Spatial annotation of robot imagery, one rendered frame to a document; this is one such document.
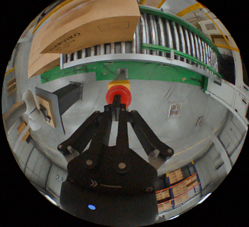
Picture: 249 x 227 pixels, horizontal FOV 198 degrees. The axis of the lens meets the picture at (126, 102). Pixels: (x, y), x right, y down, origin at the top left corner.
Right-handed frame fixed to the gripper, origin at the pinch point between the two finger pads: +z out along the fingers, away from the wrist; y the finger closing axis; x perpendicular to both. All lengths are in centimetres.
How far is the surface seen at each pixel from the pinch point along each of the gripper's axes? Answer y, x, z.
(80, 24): -16.7, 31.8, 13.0
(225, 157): 223, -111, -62
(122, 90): 1.2, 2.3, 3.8
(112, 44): -7, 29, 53
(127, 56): 5, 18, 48
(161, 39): 36, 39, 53
